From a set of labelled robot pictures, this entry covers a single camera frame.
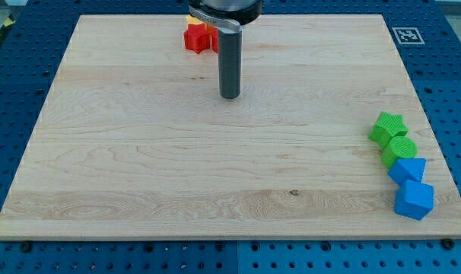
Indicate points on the light wooden board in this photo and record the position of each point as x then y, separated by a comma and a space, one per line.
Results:
135, 143

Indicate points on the white fiducial marker tag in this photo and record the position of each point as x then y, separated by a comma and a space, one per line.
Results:
408, 36

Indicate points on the green cylinder block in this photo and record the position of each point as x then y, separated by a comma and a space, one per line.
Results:
399, 147

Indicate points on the black bolt front left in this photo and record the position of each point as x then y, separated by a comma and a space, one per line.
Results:
25, 247

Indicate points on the black bolt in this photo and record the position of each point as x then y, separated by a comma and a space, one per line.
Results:
25, 247
447, 243

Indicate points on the grey cylindrical pointer rod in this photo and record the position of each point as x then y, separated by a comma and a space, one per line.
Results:
229, 63

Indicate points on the black bolt front right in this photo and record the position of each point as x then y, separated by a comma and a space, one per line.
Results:
447, 243

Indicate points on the black robot arm flange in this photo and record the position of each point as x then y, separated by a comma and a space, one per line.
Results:
226, 15

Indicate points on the red block behind rod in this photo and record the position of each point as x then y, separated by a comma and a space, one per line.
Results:
214, 40

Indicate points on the yellow block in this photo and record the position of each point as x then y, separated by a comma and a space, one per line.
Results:
192, 20

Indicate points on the blue triangle block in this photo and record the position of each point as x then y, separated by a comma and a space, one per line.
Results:
408, 169

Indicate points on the green star block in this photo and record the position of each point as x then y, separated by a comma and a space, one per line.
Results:
386, 127

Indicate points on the red star block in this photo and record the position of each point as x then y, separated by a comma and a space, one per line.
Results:
196, 38

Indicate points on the blue cube block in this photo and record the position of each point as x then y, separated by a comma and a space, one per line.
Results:
414, 200

